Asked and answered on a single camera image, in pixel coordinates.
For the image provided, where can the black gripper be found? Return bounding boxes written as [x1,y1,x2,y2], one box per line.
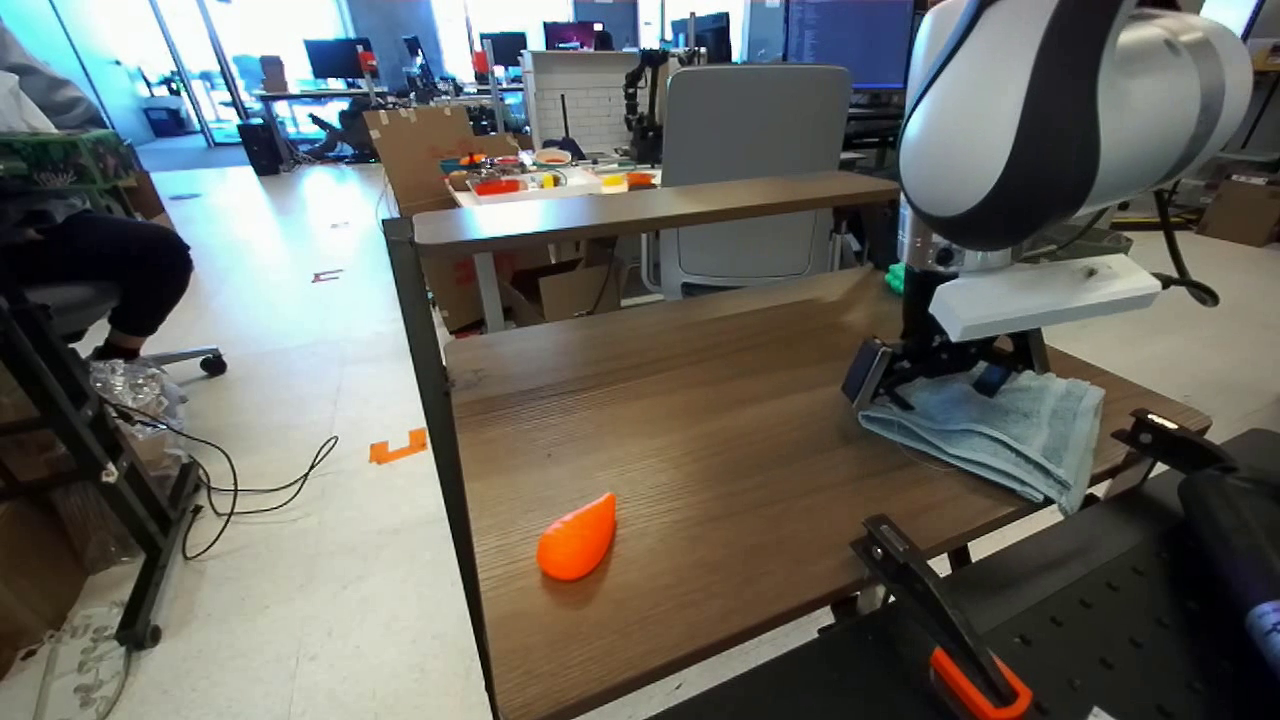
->
[840,313,1052,412]

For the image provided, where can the seated person black trousers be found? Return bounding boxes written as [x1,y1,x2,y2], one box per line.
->
[0,16,199,366]

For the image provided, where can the large blue screen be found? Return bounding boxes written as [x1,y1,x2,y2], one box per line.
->
[785,0,929,98]

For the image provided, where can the white tray of colourful toys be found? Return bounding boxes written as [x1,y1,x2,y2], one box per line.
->
[442,146,661,208]

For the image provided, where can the brown cardboard box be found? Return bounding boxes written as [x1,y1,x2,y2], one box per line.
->
[1199,178,1280,249]

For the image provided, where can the grey high-back office chair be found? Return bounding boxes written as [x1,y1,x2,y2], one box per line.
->
[655,61,854,302]

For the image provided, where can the orange plastic toy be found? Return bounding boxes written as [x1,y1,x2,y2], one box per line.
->
[533,487,619,587]

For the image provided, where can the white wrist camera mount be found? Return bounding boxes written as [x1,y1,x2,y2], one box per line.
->
[926,252,1166,348]

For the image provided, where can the cardboard box under side table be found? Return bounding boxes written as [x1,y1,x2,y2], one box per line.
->
[426,245,625,335]

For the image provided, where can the upright cardboard sheet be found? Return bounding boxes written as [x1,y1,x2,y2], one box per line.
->
[359,100,523,217]

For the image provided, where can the orange floor tape mark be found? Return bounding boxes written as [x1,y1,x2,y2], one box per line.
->
[365,426,433,467]

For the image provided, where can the black computer monitor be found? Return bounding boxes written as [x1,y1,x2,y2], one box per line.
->
[302,35,377,84]

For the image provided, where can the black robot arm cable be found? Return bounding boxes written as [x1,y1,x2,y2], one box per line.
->
[1148,186,1223,313]

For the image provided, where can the office chair wheel base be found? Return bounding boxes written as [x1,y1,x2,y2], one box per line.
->
[131,344,232,382]

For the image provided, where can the white cabinet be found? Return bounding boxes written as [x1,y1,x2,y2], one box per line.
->
[523,48,631,151]

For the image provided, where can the light blue towel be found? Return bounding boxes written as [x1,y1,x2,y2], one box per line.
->
[858,366,1114,517]

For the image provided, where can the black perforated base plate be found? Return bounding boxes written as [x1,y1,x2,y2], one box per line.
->
[652,427,1280,720]

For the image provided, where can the black floor cable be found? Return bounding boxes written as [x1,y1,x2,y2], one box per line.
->
[125,398,345,563]

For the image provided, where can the long wooden side table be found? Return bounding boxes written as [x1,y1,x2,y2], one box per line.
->
[410,168,906,335]

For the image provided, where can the black metal stand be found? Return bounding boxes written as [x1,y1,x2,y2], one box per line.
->
[0,256,206,657]

